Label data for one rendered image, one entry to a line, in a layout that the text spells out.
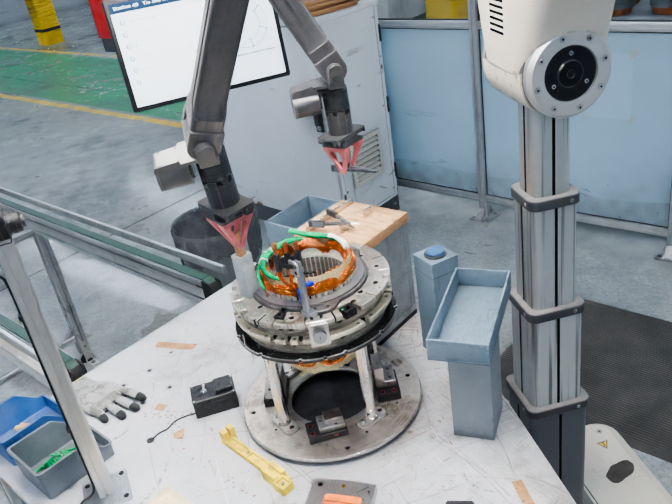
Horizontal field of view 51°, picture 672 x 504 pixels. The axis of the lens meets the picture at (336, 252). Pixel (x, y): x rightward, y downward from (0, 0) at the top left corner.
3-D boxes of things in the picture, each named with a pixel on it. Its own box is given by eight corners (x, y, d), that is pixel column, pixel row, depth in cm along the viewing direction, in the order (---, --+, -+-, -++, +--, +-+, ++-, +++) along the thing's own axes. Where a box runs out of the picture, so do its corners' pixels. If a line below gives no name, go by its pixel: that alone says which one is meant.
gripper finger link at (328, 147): (326, 176, 165) (319, 138, 161) (345, 164, 170) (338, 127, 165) (349, 179, 161) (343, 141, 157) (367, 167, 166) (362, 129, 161)
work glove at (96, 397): (57, 394, 172) (53, 387, 171) (98, 368, 179) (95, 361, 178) (110, 432, 157) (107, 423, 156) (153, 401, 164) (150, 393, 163)
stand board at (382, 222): (294, 240, 168) (293, 231, 167) (343, 207, 180) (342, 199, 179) (361, 257, 156) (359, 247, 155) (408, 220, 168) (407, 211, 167)
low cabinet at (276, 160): (407, 207, 420) (383, -3, 364) (347, 247, 385) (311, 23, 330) (287, 181, 484) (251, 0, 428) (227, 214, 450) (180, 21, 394)
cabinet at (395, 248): (313, 330, 180) (296, 240, 168) (357, 294, 192) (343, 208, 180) (374, 351, 168) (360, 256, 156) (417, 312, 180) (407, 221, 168)
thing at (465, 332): (495, 469, 131) (488, 345, 118) (438, 460, 135) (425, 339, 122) (514, 384, 151) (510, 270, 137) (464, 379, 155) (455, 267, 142)
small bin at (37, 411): (48, 404, 169) (37, 379, 166) (79, 424, 161) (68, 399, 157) (-16, 446, 159) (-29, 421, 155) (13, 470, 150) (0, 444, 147)
